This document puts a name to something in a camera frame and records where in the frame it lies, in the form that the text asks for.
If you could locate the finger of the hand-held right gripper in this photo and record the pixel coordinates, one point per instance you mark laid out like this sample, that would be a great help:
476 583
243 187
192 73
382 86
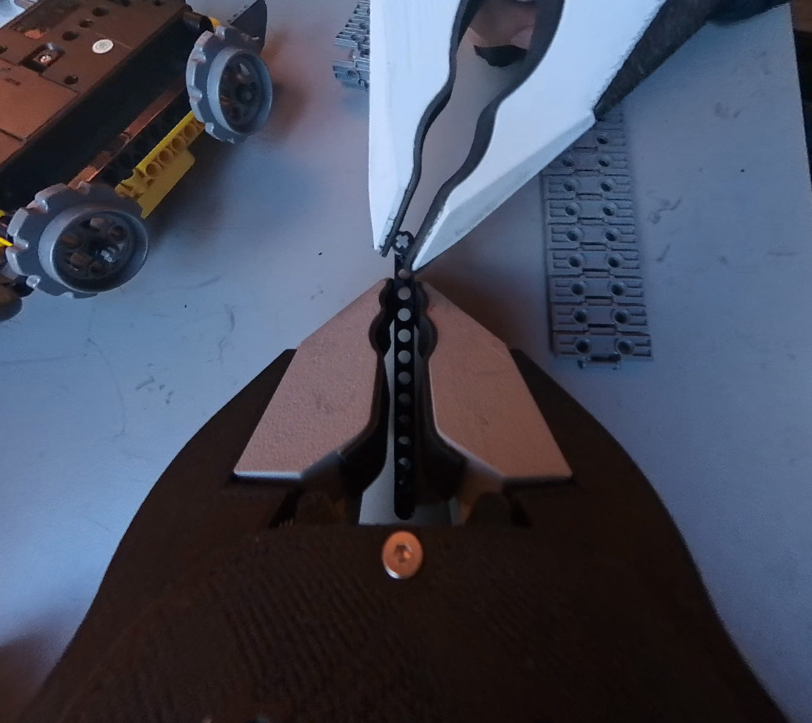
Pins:
602 50
412 37

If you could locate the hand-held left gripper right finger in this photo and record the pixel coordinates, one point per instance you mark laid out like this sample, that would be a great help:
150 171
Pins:
495 406

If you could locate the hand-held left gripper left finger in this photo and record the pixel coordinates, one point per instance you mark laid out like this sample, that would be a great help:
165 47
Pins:
311 406

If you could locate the black perforated toy beam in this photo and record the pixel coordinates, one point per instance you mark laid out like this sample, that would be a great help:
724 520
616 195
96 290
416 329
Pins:
404 345

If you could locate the black yellow toy brick vehicle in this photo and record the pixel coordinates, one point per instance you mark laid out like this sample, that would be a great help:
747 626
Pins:
95 69

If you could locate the grey desk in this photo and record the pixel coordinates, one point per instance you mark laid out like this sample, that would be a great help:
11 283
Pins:
254 355

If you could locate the person's right hand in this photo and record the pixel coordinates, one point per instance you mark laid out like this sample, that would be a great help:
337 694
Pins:
504 18

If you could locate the short grey toy track piece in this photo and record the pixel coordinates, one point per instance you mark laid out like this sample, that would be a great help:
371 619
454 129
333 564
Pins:
354 47

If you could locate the long grey toy track strip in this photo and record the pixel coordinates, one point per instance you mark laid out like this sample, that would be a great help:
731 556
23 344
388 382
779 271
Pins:
593 266

